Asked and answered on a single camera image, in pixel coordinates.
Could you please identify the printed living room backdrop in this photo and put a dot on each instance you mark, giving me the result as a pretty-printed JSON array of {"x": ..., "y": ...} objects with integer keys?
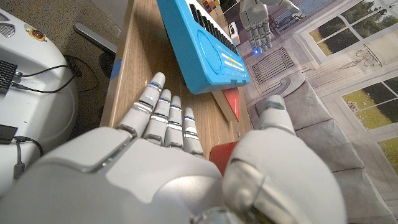
[{"x": 342, "y": 93}]

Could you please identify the round red yellow button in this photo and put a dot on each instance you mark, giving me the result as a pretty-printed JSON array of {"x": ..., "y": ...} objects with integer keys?
[{"x": 36, "y": 33}]

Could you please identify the red cup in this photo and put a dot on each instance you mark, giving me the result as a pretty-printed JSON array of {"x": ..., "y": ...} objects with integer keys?
[{"x": 220, "y": 155}]

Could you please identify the black round fan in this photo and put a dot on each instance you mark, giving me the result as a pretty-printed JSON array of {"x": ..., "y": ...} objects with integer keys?
[{"x": 107, "y": 63}]

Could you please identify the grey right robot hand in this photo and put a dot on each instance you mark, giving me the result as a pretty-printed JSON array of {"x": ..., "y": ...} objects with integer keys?
[{"x": 140, "y": 183}]

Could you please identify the blue toy piano keyboard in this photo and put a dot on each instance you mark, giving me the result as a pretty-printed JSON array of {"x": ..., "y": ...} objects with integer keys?
[{"x": 192, "y": 40}]

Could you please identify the red notebook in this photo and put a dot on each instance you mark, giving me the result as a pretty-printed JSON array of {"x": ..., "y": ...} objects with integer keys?
[{"x": 233, "y": 102}]

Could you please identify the small black box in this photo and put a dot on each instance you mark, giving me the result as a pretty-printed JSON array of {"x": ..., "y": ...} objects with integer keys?
[{"x": 7, "y": 133}]

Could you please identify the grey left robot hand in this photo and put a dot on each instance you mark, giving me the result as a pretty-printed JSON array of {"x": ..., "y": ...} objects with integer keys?
[{"x": 256, "y": 18}]

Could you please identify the colourful puzzle cube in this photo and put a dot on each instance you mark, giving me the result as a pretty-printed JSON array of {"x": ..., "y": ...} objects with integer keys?
[{"x": 211, "y": 5}]

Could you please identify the finned metal box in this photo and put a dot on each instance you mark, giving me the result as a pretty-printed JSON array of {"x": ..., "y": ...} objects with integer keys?
[{"x": 6, "y": 76}]

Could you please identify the white table leg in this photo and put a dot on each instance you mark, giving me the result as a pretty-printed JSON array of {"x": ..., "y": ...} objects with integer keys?
[{"x": 96, "y": 37}]

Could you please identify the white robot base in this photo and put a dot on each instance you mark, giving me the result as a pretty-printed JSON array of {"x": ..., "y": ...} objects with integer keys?
[{"x": 40, "y": 109}]

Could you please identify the blue tape piece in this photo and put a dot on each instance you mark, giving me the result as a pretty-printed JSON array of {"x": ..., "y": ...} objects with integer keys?
[{"x": 116, "y": 69}]

